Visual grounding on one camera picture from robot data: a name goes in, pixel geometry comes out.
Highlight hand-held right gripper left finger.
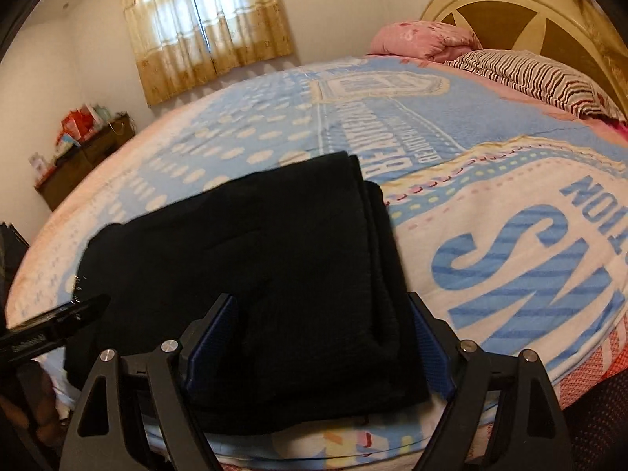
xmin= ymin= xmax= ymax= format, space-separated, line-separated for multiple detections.
xmin=59 ymin=293 xmax=240 ymax=471

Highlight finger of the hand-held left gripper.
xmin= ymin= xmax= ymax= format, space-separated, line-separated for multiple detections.
xmin=0 ymin=293 xmax=111 ymax=355

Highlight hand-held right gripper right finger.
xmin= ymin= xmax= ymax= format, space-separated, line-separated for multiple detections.
xmin=407 ymin=292 xmax=576 ymax=471

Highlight black pants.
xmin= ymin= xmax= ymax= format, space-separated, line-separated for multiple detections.
xmin=64 ymin=151 xmax=433 ymax=437

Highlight dark wooden cabinet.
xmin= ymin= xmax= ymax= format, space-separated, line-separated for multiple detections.
xmin=33 ymin=113 xmax=136 ymax=213

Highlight printed blue pink blanket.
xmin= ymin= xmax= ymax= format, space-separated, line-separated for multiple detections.
xmin=5 ymin=54 xmax=628 ymax=463

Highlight person's dark clothing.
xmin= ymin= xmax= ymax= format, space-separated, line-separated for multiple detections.
xmin=562 ymin=368 xmax=628 ymax=471

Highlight red gift boxes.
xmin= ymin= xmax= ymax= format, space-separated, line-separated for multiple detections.
xmin=53 ymin=103 xmax=115 ymax=159

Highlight striped pillow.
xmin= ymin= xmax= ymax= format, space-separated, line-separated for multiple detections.
xmin=444 ymin=50 xmax=627 ymax=121

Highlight pink pillow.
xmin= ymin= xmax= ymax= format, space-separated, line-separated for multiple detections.
xmin=367 ymin=20 xmax=484 ymax=64

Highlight cream wooden headboard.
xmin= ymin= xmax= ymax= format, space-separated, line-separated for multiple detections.
xmin=421 ymin=0 xmax=628 ymax=123

